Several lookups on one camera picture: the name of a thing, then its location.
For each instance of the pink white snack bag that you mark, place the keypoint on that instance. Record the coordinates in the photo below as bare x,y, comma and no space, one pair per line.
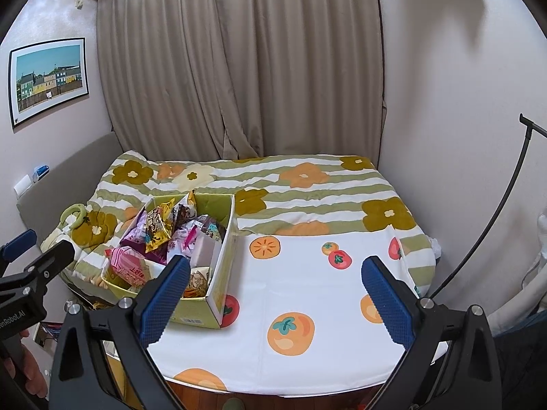
183,241

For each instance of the orange red snack bag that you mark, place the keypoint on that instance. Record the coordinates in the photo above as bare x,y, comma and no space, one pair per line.
198,283

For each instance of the yellow potato chips bag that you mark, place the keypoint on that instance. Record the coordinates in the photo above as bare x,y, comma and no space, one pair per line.
191,205

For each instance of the floral striped quilt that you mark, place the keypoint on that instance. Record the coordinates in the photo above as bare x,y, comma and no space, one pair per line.
294,195

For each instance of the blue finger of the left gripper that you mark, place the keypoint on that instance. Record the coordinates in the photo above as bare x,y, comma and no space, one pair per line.
12,250
53,261

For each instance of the green ring toy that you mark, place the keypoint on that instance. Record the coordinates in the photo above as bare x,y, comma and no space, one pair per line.
73,216

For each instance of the blue white wall device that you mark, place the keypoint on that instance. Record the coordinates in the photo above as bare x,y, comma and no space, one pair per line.
40,172

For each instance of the yellow brown snack bag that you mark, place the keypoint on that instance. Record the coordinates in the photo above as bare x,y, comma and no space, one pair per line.
159,225

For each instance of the beige curtain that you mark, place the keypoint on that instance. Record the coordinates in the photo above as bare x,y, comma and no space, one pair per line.
207,79

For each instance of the grey bed headboard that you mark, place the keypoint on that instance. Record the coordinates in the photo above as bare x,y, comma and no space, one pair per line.
73,181

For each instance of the pink striped snack bag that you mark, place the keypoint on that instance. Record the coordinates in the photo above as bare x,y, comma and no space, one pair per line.
129,265

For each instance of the framed houses picture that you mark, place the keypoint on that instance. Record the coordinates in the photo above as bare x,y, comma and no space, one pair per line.
45,75

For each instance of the person's left hand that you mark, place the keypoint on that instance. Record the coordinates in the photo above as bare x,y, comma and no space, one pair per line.
36,384

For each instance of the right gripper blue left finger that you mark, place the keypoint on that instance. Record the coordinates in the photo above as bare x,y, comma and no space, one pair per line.
81,377

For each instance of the white wall switch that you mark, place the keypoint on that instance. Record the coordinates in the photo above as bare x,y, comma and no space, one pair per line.
23,185

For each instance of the purple snack bag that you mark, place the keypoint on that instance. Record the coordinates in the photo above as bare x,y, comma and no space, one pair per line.
135,238

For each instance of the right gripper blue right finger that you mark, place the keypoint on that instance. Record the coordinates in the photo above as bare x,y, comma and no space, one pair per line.
450,361

